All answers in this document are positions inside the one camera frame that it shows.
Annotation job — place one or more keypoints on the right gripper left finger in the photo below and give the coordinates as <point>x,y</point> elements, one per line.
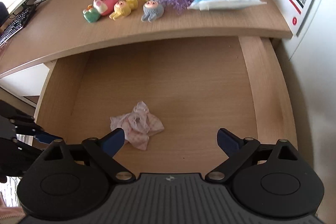
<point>102,152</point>

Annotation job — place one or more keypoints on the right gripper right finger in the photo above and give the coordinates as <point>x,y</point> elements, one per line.
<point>242,153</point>

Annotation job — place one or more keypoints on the pink cloth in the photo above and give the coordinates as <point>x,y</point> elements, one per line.
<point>138,125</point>

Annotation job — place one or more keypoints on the grey-blue doll toy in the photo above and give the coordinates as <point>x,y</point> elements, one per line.
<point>152,10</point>

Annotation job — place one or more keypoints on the open wooden drawer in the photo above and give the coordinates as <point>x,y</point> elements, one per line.
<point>194,86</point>

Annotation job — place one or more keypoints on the black keyboard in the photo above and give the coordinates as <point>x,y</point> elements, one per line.
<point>17,24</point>

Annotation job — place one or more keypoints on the teal green small toy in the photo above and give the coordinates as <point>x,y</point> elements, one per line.
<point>91,14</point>

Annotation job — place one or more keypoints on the yellow doll toy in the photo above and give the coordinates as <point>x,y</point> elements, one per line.
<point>123,8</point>

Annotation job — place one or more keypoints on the pink round face toy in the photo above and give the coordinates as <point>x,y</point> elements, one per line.
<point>104,7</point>

